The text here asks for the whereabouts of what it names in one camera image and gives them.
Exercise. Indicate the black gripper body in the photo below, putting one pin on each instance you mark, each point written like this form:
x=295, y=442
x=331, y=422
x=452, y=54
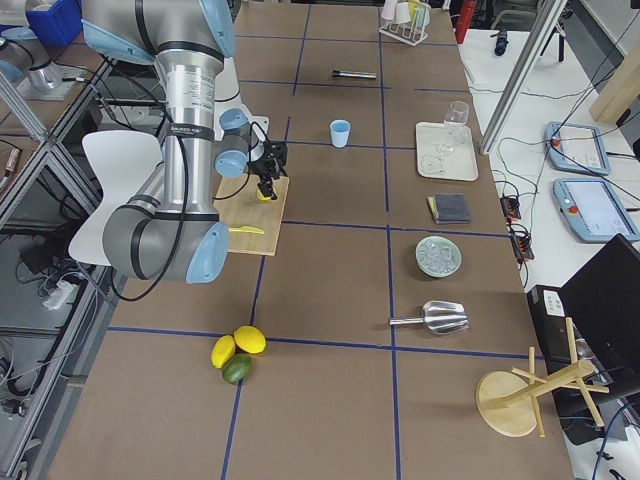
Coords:
x=263, y=168

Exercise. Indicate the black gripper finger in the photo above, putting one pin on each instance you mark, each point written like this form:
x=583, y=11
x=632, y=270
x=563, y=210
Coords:
x=266, y=188

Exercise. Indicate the yellow lemon slice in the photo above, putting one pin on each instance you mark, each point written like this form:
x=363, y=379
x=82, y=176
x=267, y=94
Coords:
x=263, y=197

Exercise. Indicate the steel muddler black tip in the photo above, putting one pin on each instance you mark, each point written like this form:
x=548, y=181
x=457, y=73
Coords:
x=353, y=75

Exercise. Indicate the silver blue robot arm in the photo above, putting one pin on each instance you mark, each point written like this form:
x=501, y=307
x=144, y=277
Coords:
x=24, y=57
x=170, y=229

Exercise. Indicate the light blue plastic cup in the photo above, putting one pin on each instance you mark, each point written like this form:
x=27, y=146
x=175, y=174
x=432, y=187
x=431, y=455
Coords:
x=339, y=132

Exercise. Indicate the yellow lemon upper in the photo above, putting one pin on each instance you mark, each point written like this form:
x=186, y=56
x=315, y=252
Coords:
x=250, y=339

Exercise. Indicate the yellow lemon left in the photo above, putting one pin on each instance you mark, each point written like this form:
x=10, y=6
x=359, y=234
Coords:
x=223, y=350

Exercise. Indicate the white cup rack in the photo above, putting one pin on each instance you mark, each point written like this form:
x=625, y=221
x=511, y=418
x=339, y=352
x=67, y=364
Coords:
x=405, y=21

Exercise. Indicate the wooden cup tree stand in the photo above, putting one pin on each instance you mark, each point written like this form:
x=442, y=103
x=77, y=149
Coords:
x=508, y=401

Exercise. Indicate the bamboo cutting board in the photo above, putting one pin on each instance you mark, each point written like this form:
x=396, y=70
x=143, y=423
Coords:
x=239, y=206

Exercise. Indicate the yellow plastic knife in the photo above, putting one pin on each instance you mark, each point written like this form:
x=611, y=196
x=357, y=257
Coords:
x=247, y=229

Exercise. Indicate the white plastic chair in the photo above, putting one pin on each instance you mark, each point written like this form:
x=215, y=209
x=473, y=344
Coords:
x=122, y=161

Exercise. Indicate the cream bear tray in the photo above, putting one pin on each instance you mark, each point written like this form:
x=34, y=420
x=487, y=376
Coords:
x=443, y=155

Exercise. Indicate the grey folded cloth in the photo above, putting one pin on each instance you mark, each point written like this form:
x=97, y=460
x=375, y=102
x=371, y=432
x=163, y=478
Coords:
x=449, y=208

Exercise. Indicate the green lime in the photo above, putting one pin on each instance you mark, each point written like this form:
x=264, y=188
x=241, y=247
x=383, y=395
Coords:
x=237, y=368

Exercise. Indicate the green bowl of ice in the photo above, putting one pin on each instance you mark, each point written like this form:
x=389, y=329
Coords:
x=437, y=256

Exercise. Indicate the clear wine glass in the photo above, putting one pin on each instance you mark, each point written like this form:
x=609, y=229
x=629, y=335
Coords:
x=455, y=120

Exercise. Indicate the steel ice scoop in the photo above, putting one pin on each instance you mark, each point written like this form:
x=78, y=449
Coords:
x=438, y=317

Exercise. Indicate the red fire extinguisher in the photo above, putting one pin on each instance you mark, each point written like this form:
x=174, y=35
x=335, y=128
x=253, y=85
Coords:
x=465, y=17

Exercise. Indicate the blue storage bin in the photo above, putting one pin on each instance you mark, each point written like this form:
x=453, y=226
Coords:
x=55, y=23

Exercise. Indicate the upper teach pendant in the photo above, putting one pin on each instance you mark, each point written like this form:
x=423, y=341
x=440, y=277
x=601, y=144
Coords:
x=576, y=148

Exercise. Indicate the teach pendant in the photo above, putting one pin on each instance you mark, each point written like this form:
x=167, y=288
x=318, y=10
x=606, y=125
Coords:
x=593, y=211
x=576, y=148

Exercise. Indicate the lower teach pendant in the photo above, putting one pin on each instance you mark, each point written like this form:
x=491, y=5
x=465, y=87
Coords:
x=593, y=211

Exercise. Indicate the black laptop computer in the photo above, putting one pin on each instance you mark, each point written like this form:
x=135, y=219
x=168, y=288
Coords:
x=602, y=298

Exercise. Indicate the aluminium frame post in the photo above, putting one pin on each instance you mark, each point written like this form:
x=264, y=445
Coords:
x=542, y=28

